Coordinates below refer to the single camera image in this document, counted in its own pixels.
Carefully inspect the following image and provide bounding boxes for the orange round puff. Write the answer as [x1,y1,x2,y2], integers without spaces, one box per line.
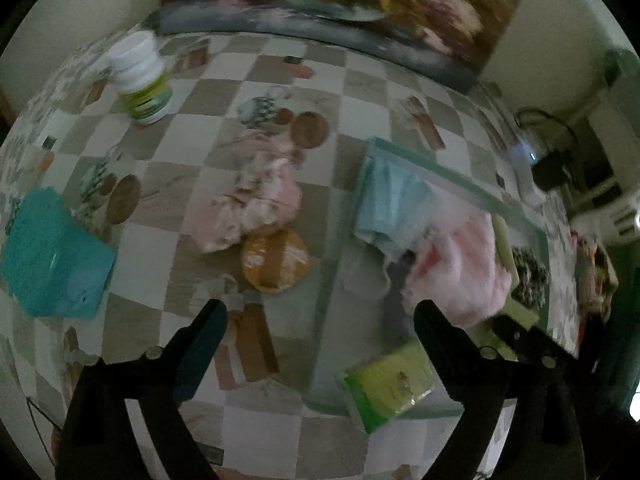
[241,228,311,294]

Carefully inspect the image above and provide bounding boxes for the white furniture frame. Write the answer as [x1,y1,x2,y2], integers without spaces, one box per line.
[570,95,640,247]

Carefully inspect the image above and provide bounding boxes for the clear plastic storage box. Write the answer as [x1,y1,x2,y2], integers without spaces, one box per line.
[309,136,553,418]

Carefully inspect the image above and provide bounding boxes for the black cable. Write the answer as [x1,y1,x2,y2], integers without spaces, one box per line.
[514,107,578,153]

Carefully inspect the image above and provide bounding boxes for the black and white patterned cloth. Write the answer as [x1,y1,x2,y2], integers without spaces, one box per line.
[510,245,551,311]

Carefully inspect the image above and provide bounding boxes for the green tissue packet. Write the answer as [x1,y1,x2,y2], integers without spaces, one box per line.
[342,337,439,434]

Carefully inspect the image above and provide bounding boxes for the white bottle with green label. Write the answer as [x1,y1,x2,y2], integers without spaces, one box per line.
[102,31,173,126]

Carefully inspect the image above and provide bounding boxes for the pink floral cloth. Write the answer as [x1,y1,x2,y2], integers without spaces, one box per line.
[192,139,303,254]

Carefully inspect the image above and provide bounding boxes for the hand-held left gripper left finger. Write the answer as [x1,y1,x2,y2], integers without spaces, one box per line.
[55,299,230,480]

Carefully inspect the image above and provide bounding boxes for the black power adapter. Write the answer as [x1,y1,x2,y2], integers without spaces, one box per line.
[531,151,572,192]

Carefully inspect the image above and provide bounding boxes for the checkered tablecloth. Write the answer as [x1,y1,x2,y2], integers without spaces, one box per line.
[0,30,601,480]

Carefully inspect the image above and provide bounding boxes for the teal cloth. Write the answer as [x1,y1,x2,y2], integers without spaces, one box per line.
[0,186,119,319]

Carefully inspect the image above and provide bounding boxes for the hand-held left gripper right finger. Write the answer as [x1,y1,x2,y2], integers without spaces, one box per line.
[414,300,517,480]

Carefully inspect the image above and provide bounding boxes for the pink fluffy cloth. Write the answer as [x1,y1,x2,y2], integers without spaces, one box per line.
[402,211,513,327]

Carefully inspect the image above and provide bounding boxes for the red patterned cloth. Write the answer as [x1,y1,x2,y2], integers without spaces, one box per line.
[572,232,620,323]

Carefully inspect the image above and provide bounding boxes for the white device with light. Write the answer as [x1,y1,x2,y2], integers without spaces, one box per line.
[509,135,543,206]

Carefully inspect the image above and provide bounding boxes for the light blue towel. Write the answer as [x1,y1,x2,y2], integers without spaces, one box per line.
[352,156,437,262]

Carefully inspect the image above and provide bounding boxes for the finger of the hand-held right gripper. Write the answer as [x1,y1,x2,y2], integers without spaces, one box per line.
[492,316,583,367]

